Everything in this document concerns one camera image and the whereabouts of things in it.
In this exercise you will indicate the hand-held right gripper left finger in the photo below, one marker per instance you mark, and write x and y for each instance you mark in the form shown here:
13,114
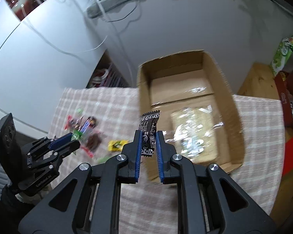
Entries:
138,156

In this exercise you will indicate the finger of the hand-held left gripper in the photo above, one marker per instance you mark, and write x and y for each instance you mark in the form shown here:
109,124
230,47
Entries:
68,147
61,140

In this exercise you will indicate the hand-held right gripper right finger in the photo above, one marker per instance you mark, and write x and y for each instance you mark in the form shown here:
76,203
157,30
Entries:
159,158

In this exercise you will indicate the yellow candy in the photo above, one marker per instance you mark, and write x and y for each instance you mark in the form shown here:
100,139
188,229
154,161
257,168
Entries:
117,145

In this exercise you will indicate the black snack packet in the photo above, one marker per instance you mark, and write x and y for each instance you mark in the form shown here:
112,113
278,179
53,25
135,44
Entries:
149,129

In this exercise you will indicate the chocolate bar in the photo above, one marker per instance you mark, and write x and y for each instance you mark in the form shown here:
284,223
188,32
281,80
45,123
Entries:
88,124

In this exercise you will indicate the cardboard box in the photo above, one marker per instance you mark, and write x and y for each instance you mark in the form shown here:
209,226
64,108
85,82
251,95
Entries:
146,97

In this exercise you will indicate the red snack wrapper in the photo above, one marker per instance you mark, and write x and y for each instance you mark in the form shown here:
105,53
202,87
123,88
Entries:
69,122

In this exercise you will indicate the brown snack packet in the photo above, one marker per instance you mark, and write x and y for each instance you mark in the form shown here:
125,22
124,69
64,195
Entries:
94,141

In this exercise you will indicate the bagged sliced bread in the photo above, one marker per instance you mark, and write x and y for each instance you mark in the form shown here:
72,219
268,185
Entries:
197,131

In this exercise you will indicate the pink checked cloth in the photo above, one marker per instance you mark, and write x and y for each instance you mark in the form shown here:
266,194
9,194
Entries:
112,112

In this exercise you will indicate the white cabinet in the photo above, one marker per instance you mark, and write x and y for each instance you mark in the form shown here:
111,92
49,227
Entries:
26,65

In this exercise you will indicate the red paper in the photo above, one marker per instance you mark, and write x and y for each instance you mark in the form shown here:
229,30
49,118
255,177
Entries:
290,156

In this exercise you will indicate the red pot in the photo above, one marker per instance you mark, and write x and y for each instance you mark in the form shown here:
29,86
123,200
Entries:
18,4

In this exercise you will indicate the red box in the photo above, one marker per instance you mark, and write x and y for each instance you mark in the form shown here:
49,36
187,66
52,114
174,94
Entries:
289,95

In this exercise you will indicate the green snack carton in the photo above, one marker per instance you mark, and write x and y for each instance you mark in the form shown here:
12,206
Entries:
283,53

